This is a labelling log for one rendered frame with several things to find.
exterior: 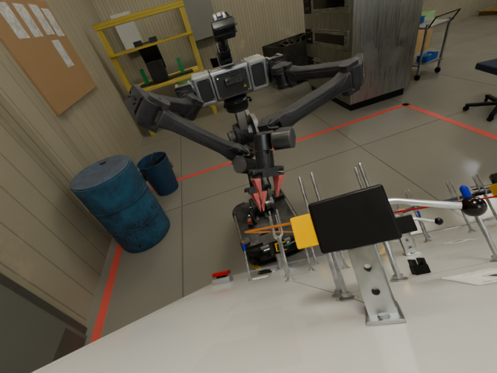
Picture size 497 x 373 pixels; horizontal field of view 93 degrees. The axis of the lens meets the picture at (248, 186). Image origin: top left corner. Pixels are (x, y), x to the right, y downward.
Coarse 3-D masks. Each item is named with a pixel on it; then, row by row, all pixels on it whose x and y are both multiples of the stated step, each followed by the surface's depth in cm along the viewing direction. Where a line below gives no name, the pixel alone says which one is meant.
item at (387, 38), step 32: (320, 0) 357; (352, 0) 297; (384, 0) 302; (416, 0) 311; (320, 32) 378; (352, 32) 316; (384, 32) 325; (416, 32) 334; (384, 64) 351; (352, 96) 369; (384, 96) 386
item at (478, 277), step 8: (472, 272) 23; (480, 272) 22; (488, 272) 22; (496, 272) 21; (456, 280) 21; (464, 280) 21; (472, 280) 20; (480, 280) 20; (488, 280) 19; (496, 280) 19
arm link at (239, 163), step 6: (246, 150) 94; (252, 150) 96; (240, 156) 90; (246, 156) 93; (252, 156) 96; (234, 162) 87; (240, 162) 86; (246, 162) 85; (252, 162) 89; (234, 168) 87; (240, 168) 86; (246, 168) 85; (252, 168) 89
